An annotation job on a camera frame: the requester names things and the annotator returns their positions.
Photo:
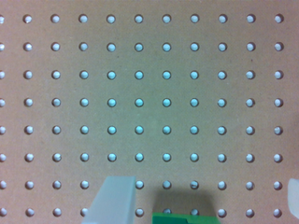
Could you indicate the brown pegboard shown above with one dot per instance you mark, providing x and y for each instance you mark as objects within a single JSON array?
[{"x": 198, "y": 99}]

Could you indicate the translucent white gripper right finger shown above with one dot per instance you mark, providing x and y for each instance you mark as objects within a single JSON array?
[{"x": 293, "y": 197}]

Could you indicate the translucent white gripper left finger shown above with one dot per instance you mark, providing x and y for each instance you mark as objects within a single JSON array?
[{"x": 114, "y": 202}]

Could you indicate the green block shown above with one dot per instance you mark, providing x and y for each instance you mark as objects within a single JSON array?
[{"x": 162, "y": 218}]

